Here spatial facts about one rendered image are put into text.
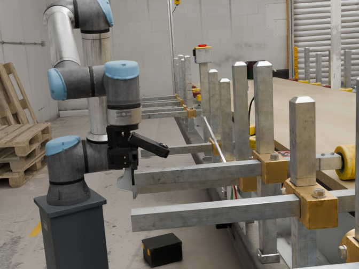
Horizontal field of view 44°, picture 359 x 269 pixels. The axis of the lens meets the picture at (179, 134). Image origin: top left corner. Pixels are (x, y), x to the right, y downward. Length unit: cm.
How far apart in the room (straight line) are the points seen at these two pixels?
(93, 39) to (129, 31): 736
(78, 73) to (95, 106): 61
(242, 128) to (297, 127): 51
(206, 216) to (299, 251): 20
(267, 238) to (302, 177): 34
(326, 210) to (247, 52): 853
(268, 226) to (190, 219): 39
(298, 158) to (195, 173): 27
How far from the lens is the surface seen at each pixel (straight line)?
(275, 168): 97
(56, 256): 200
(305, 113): 78
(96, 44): 181
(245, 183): 124
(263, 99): 101
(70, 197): 195
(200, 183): 125
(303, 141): 79
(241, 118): 127
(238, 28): 920
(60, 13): 172
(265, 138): 103
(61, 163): 193
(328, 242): 132
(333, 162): 105
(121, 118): 117
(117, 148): 121
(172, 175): 98
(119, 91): 116
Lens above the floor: 122
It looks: 11 degrees down
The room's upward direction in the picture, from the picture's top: 4 degrees counter-clockwise
